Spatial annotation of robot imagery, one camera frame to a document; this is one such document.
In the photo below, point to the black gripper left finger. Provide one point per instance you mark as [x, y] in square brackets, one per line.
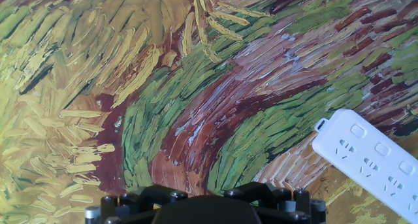
[137, 204]

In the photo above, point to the white four-socket power strip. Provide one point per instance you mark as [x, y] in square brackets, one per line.
[369, 158]

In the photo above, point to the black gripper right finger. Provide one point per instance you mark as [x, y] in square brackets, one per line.
[287, 207]

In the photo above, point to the Van Gogh wheatfield print cloth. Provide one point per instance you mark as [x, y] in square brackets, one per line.
[163, 87]

